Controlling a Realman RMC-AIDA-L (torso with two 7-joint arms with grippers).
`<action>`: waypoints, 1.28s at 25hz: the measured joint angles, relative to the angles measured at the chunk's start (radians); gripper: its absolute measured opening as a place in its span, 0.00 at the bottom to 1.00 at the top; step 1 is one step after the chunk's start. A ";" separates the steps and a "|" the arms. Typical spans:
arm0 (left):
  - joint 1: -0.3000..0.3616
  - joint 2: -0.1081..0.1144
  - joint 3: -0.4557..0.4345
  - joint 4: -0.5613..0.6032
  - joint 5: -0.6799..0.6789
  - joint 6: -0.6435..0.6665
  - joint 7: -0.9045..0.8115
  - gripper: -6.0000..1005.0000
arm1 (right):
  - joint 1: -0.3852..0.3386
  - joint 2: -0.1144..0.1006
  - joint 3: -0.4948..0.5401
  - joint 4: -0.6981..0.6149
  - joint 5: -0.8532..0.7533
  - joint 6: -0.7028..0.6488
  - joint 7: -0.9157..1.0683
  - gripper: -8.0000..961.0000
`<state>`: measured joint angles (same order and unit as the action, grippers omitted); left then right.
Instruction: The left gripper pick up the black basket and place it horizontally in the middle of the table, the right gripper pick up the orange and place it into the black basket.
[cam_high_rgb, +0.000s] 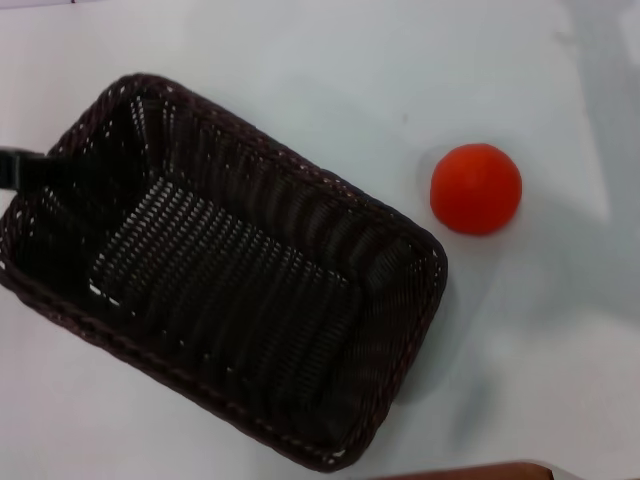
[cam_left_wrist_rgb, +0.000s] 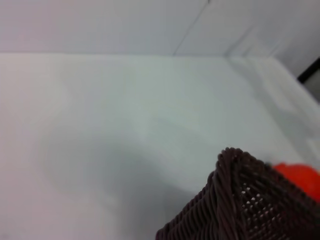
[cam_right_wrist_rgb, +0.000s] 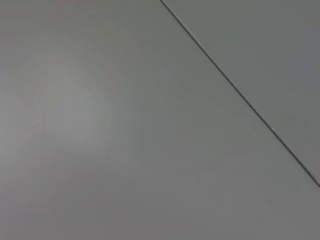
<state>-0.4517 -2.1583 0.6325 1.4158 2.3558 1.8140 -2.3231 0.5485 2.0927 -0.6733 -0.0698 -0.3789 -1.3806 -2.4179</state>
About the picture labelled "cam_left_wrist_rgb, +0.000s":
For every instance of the red tomato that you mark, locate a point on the red tomato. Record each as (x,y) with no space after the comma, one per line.
(300,177)

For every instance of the dark brown woven basket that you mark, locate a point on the dark brown woven basket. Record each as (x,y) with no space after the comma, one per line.
(245,200)

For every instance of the black frame bar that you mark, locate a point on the black frame bar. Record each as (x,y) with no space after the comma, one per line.
(312,71)

